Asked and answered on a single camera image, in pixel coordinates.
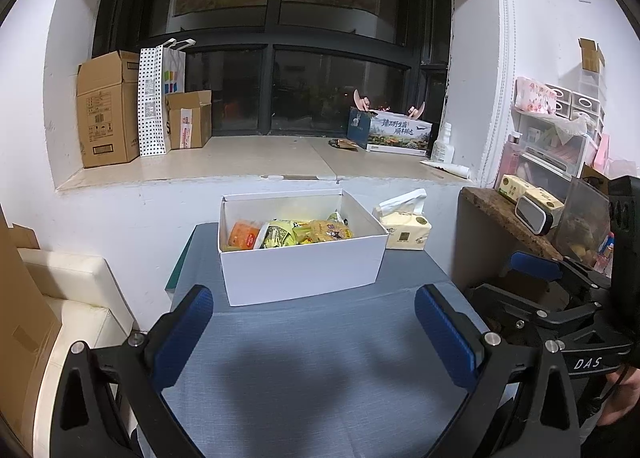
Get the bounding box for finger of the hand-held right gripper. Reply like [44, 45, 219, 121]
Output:
[506, 251, 613, 291]
[466, 282, 603, 339]

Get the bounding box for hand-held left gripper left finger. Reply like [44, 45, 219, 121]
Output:
[50, 284, 215, 458]

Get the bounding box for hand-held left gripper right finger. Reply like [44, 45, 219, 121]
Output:
[414, 284, 583, 458]

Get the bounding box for orange rice cracker packet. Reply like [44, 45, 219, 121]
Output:
[228, 220, 262, 250]

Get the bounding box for white cardboard box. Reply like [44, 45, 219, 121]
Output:
[218, 189, 390, 307]

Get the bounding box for green chip bag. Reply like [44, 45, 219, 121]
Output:
[262, 219, 311, 249]

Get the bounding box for yellow snack bag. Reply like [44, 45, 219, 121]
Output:
[307, 219, 354, 243]

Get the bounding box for person's right forearm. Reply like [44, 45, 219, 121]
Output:
[597, 368, 640, 427]

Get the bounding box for white framed desk clock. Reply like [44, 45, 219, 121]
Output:
[515, 195, 555, 234]

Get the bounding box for clear plastic container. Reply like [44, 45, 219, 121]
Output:
[554, 178, 613, 265]

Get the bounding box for wooden side table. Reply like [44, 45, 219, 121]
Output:
[460, 185, 566, 291]

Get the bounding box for cream green small box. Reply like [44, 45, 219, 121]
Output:
[525, 186, 566, 215]
[500, 174, 532, 204]

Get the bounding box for white leather sofa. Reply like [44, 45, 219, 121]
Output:
[17, 248, 137, 458]

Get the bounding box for pink bottle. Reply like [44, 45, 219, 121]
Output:
[505, 132, 524, 179]

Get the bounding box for cream tissue pack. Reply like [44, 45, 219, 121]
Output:
[372, 189, 432, 251]

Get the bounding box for clear plastic drawer organizer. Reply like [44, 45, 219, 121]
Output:
[512, 83, 608, 180]

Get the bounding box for blue-grey table cloth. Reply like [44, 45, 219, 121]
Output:
[130, 223, 516, 458]

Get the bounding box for white squeeze tube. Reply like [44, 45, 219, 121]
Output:
[420, 159, 472, 178]

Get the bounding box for white plastic bottle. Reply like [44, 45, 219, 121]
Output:
[431, 122, 455, 164]

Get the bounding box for flat brown cardboard sheet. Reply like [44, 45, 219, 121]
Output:
[0, 203, 64, 441]

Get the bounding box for pink floral packet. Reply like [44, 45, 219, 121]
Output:
[515, 77, 564, 115]

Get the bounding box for printed landscape gift box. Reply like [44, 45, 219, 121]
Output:
[367, 110, 433, 157]

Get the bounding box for small open cardboard box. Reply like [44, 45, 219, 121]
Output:
[579, 38, 606, 73]

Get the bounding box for small brown cardboard box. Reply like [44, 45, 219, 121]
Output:
[165, 90, 213, 150]

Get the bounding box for dark blue small box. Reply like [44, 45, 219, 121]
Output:
[347, 106, 373, 149]

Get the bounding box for white dotted paper bag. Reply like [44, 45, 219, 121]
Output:
[138, 38, 197, 158]

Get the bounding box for large brown cardboard box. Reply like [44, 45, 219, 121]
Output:
[76, 50, 142, 169]

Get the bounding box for dark framed window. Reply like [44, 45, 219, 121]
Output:
[92, 0, 453, 137]

